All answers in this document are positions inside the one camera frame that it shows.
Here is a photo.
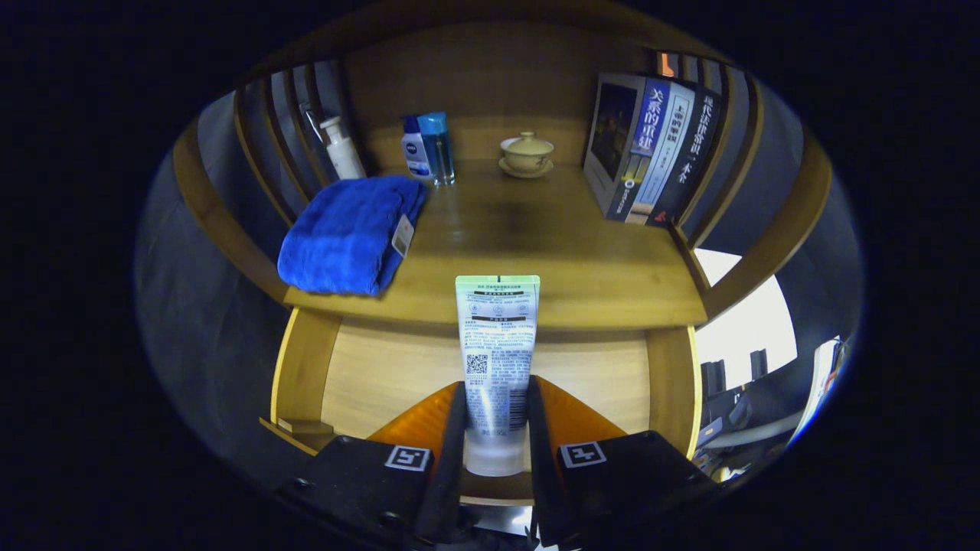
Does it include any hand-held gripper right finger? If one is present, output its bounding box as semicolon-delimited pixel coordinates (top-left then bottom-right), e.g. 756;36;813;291
527;375;717;548

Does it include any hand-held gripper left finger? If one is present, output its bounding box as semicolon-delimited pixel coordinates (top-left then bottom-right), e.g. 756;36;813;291
279;381;469;546

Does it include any wooden drawer with black knob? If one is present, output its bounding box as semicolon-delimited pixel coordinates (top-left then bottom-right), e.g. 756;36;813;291
259;306;704;506

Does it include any white squeeze tube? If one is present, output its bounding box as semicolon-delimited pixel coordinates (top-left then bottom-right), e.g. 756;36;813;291
455;275;541;478

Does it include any wooden countertop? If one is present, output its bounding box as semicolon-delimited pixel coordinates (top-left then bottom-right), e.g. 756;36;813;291
285;157;709;330

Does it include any wooden cabinet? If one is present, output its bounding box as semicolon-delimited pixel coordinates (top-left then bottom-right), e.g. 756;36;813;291
172;4;833;331

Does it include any folded blue towel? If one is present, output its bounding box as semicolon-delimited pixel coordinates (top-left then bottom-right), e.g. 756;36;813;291
277;175;426;297

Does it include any black backdrop cloth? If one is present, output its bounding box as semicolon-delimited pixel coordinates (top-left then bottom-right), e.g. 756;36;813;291
136;65;864;479

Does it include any beige lidded teacup with saucer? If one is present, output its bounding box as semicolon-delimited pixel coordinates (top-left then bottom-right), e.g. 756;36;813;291
499;132;555;179

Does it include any small white and blue bottle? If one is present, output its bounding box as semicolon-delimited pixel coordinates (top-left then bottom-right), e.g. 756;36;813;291
401;116;431;181

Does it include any clear blue bottle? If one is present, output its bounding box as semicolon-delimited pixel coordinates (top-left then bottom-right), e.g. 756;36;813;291
417;112;456;186

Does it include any white pump bottle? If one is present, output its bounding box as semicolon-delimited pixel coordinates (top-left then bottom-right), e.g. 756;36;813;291
306;107;367;181

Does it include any blue spine book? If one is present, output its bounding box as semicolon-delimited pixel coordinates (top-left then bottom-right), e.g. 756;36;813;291
583;73;671;221

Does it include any pale spine book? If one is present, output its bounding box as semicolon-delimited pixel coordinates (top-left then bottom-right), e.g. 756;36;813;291
624;80;697;225

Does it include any black spine book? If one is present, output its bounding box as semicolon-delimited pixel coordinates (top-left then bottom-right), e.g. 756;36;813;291
647;86;722;228

